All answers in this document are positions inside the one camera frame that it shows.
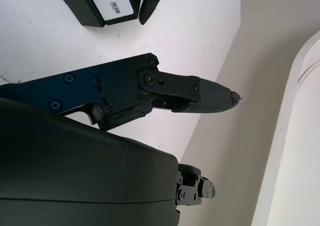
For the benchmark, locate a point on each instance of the black printed box lid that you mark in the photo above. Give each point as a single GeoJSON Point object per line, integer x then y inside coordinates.
{"type": "Point", "coordinates": [112, 1]}

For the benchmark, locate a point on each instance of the white rounded panel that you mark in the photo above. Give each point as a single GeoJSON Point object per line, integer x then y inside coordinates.
{"type": "Point", "coordinates": [292, 148]}

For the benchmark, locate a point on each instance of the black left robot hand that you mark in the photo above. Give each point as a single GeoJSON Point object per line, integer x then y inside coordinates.
{"type": "Point", "coordinates": [150, 6]}

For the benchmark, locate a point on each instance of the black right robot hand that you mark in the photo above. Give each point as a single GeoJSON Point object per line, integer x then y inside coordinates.
{"type": "Point", "coordinates": [62, 166]}

